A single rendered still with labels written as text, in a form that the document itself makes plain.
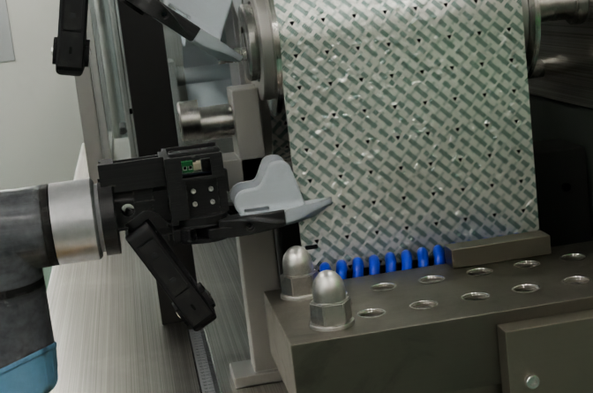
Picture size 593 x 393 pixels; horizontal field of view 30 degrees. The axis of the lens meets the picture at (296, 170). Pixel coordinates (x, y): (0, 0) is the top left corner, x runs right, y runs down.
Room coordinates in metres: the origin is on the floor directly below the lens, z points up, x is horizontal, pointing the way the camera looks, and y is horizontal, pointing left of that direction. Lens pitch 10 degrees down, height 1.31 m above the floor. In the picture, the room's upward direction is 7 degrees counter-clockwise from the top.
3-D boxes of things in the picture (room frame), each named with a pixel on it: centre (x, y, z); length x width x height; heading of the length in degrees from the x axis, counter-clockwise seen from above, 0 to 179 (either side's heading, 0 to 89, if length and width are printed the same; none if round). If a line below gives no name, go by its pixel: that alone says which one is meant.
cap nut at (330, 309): (0.85, -0.01, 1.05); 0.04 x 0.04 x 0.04
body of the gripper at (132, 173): (1.00, 0.12, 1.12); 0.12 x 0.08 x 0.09; 98
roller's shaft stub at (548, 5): (1.11, -0.27, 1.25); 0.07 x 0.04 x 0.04; 98
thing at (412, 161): (1.03, -0.11, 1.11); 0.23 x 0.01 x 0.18; 98
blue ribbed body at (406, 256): (1.01, -0.11, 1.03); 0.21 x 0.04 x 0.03; 98
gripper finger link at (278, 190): (0.99, 0.01, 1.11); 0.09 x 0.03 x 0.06; 97
